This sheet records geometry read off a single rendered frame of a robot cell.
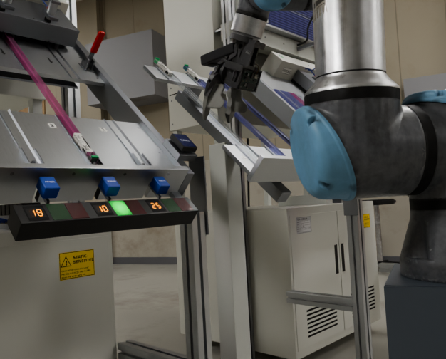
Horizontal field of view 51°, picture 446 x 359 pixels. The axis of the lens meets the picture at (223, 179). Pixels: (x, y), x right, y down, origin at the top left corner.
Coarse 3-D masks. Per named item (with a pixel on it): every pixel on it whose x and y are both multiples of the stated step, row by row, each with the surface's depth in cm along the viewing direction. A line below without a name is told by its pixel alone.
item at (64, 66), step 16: (0, 48) 104; (32, 48) 112; (48, 48) 117; (64, 48) 122; (0, 64) 98; (16, 64) 102; (32, 64) 105; (48, 64) 109; (64, 64) 114; (32, 80) 108; (48, 80) 112; (64, 80) 116; (80, 80) 111; (96, 80) 114
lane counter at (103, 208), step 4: (92, 204) 75; (96, 204) 76; (100, 204) 76; (104, 204) 77; (96, 208) 75; (100, 208) 76; (104, 208) 76; (108, 208) 77; (96, 212) 74; (100, 212) 75; (104, 212) 75; (108, 212) 76; (112, 212) 76
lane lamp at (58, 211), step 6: (48, 204) 70; (54, 204) 71; (60, 204) 72; (48, 210) 69; (54, 210) 70; (60, 210) 71; (66, 210) 71; (54, 216) 69; (60, 216) 70; (66, 216) 70
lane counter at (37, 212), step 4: (24, 208) 67; (28, 208) 68; (32, 208) 68; (36, 208) 69; (40, 208) 69; (28, 212) 67; (32, 212) 67; (36, 212) 68; (40, 212) 68; (44, 212) 69; (28, 216) 66; (32, 216) 67; (36, 216) 67; (40, 216) 68; (44, 216) 68; (32, 220) 66; (36, 220) 67
